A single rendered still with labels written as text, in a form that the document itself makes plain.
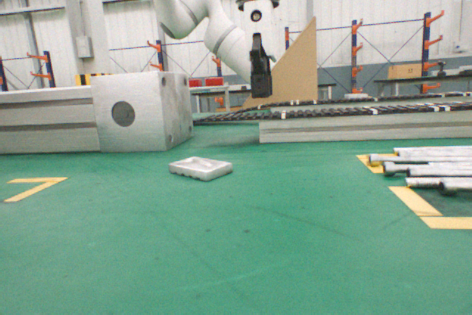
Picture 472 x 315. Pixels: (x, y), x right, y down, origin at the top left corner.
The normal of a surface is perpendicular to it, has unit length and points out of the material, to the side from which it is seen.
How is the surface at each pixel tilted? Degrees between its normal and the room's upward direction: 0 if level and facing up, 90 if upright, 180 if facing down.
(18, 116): 90
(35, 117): 90
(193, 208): 0
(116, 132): 90
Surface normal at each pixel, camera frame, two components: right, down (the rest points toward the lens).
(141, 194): -0.07, -0.98
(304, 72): -0.21, 0.19
